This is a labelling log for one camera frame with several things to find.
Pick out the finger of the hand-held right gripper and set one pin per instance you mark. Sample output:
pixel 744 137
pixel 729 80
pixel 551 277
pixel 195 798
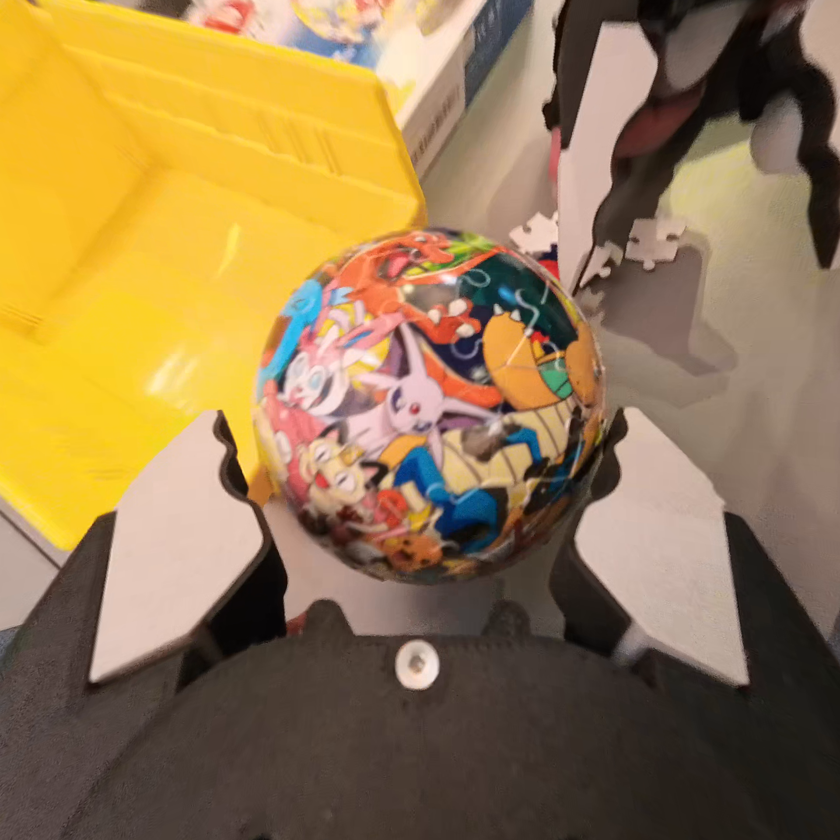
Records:
pixel 604 118
pixel 778 141

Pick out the yellow plastic bin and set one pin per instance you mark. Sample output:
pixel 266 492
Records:
pixel 131 262

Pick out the person's right hand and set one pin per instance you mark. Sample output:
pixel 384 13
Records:
pixel 656 128

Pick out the white-backed jigsaw puzzle piece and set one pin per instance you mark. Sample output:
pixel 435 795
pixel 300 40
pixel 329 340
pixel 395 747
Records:
pixel 656 243
pixel 535 233

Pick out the colourful cartoon puzzle ball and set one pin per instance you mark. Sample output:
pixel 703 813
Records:
pixel 426 407

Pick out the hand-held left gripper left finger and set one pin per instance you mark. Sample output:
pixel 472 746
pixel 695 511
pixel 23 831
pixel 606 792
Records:
pixel 184 558

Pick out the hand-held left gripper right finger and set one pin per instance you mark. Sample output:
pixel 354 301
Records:
pixel 656 558

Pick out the blue puzzle box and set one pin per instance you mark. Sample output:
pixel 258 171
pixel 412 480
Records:
pixel 446 79

